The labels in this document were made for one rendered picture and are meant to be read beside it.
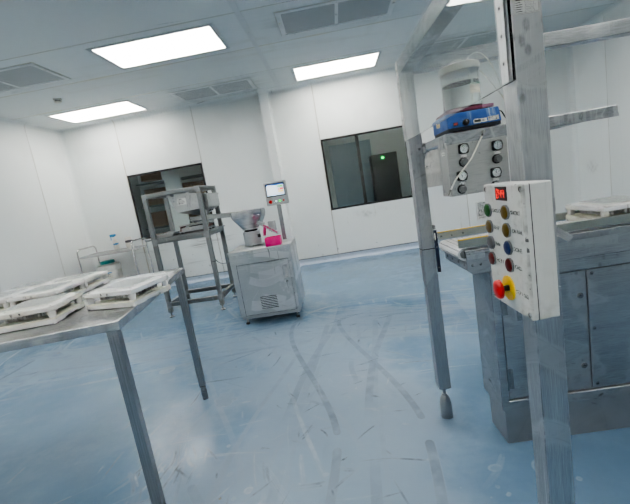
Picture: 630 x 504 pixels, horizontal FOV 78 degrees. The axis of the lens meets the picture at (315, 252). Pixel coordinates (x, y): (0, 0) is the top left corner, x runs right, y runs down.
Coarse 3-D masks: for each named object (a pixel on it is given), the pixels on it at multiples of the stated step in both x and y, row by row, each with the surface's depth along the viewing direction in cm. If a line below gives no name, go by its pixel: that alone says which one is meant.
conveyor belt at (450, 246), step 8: (616, 224) 150; (624, 224) 150; (568, 232) 151; (448, 240) 174; (456, 240) 171; (440, 248) 177; (448, 248) 164; (456, 248) 157; (464, 248) 152; (472, 248) 152; (456, 256) 156
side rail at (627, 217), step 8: (608, 216) 148; (616, 216) 148; (624, 216) 147; (560, 224) 149; (568, 224) 148; (576, 224) 148; (584, 224) 148; (592, 224) 148; (600, 224) 148; (608, 224) 148; (464, 240) 150; (472, 240) 150; (480, 240) 150
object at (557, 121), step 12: (600, 108) 138; (612, 108) 138; (552, 120) 139; (564, 120) 139; (576, 120) 139; (588, 120) 139; (456, 132) 141; (468, 132) 141; (480, 132) 140; (492, 132) 140; (504, 132) 140; (432, 144) 158
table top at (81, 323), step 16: (160, 272) 240; (176, 272) 229; (96, 288) 220; (144, 304) 167; (64, 320) 154; (80, 320) 149; (96, 320) 145; (112, 320) 141; (128, 320) 148; (0, 336) 145; (16, 336) 141; (32, 336) 137; (48, 336) 137; (64, 336) 137; (80, 336) 138; (0, 352) 136
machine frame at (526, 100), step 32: (512, 0) 74; (512, 32) 75; (576, 32) 164; (608, 32) 164; (544, 64) 76; (512, 96) 79; (544, 96) 77; (512, 128) 81; (544, 128) 78; (416, 160) 173; (512, 160) 83; (544, 160) 79; (416, 192) 176; (416, 224) 183; (544, 320) 84; (544, 352) 85; (448, 384) 190; (544, 384) 87; (448, 416) 193; (544, 416) 88; (544, 448) 90; (544, 480) 92
